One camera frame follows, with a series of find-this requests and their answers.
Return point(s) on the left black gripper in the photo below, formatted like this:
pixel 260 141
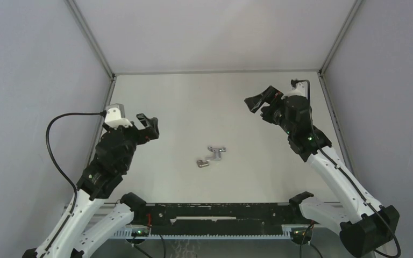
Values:
pixel 151 134

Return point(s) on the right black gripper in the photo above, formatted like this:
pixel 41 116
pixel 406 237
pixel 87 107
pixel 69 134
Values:
pixel 271 96

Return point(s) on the steel elbow pipe fitting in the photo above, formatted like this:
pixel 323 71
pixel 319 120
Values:
pixel 202 163

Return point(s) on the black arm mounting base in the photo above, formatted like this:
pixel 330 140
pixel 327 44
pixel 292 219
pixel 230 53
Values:
pixel 217 218

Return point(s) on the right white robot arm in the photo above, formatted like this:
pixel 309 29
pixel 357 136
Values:
pixel 362 223

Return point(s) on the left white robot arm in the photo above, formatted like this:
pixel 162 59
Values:
pixel 70 238

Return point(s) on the left green circuit board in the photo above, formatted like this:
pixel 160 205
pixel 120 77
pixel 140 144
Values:
pixel 140 232

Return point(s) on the green circuit board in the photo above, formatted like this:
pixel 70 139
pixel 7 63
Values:
pixel 300 233
pixel 140 232

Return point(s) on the right green circuit board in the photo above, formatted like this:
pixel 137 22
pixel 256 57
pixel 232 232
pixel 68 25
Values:
pixel 300 233

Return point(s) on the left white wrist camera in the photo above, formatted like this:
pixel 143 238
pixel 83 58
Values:
pixel 115 116

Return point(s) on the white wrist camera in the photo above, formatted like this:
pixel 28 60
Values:
pixel 298 88
pixel 115 116

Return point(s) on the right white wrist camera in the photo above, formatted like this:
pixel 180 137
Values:
pixel 298 88

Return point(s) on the white slotted cable duct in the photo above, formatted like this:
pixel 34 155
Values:
pixel 282 233

